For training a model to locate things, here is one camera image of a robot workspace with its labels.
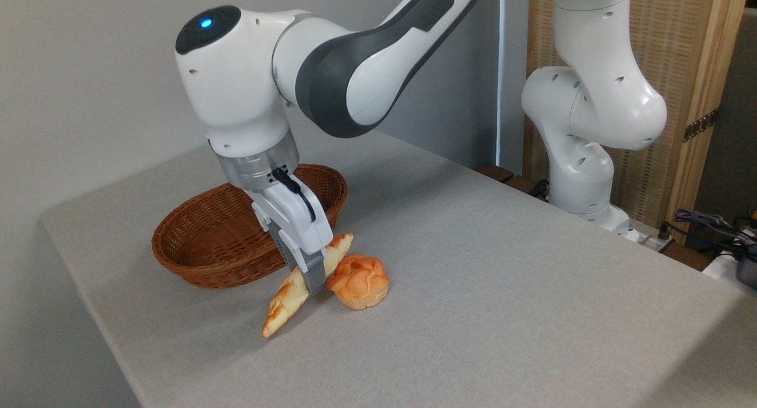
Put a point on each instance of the black power plug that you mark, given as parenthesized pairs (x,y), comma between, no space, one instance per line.
(665,230)

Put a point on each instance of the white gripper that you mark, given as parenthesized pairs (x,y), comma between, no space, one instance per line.
(295,224)

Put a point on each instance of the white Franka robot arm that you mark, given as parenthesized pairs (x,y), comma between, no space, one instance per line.
(236,77)

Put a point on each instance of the brass screen hinge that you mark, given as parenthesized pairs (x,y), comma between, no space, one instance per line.
(701,125)

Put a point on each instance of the brown wicker basket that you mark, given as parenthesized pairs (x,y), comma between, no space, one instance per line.
(201,242)

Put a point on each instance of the wooden woven folding screen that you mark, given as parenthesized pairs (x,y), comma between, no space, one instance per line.
(680,47)

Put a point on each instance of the dark wooden bench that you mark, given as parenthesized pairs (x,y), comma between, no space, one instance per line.
(502,174)

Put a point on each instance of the long twisted bread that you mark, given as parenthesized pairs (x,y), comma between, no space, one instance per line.
(284,301)

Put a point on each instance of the round orange bread bun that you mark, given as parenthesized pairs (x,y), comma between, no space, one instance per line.
(361,284)

